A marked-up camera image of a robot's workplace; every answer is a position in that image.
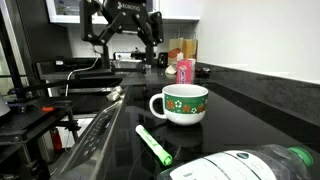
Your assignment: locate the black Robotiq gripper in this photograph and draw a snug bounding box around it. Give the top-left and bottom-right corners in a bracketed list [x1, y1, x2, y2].
[79, 0, 165, 70]

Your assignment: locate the white and green flowered mug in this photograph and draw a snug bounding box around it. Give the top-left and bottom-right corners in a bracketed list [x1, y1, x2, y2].
[148, 83, 210, 127]

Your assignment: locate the green marker white cap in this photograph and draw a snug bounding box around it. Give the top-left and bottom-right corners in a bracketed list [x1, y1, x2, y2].
[134, 124, 174, 167]

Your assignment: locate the silver white countertop appliance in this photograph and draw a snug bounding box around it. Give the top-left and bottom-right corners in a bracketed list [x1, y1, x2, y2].
[112, 51, 133, 62]

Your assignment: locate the small black countertop device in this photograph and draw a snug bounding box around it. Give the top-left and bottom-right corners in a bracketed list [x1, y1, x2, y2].
[157, 51, 169, 69]

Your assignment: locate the brown paper bag red print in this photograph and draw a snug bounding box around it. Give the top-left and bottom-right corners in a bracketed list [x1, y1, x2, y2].
[167, 37, 184, 66]

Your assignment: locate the small white crumpled object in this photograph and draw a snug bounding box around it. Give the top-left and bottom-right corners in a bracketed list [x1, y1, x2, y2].
[165, 64, 178, 76]

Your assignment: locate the plain brown paper bag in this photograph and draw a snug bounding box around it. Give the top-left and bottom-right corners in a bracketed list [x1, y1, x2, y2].
[182, 38, 199, 61]

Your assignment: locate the pink Sweet'N Low box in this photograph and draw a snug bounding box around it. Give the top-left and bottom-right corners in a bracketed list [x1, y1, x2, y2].
[175, 52, 197, 86]

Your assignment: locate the small dark countertop object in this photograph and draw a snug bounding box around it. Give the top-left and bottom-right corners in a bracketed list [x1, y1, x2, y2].
[196, 66, 212, 76]

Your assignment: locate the stainless stove control panel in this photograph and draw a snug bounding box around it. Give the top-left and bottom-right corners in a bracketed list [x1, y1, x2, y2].
[59, 96, 127, 180]

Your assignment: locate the orange clamp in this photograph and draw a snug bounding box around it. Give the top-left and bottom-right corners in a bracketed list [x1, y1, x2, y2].
[41, 105, 56, 113]

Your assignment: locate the black metal pole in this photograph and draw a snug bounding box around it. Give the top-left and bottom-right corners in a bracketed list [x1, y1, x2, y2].
[0, 0, 29, 101]

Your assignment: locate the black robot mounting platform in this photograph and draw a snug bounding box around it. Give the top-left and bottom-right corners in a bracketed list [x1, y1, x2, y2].
[0, 99, 75, 146]

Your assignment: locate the clear plastic bottle green cap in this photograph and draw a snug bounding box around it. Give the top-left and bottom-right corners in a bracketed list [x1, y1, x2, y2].
[156, 144, 316, 180]

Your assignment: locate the black camera on stand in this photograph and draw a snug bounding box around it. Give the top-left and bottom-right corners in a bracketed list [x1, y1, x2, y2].
[130, 50, 157, 75]

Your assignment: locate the white cable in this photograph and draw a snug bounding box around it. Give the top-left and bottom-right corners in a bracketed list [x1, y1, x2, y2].
[64, 53, 100, 98]

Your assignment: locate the black clamp bracket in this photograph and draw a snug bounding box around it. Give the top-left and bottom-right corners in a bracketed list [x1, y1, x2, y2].
[54, 99, 82, 144]

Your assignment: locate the red clamp handle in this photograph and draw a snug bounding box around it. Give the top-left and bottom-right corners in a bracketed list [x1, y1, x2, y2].
[51, 127, 64, 153]

